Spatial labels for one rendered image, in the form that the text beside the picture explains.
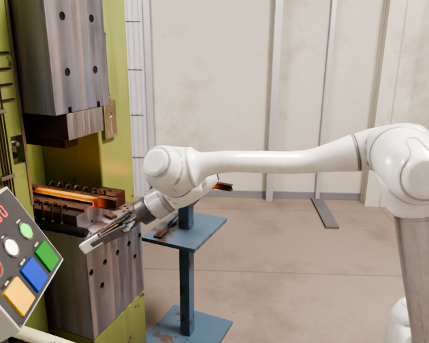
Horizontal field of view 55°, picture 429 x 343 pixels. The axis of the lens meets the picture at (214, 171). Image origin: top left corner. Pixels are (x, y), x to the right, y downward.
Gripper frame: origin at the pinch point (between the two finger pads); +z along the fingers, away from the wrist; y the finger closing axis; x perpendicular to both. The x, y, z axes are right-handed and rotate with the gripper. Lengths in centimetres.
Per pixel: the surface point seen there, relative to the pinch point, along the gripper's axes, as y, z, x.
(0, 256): -15.3, 13.8, 14.1
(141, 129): 316, 19, -17
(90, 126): 46, -8, 26
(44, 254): -0.9, 12.6, 5.0
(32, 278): -12.2, 13.2, 4.1
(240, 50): 305, -107, -1
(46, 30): 30, -19, 59
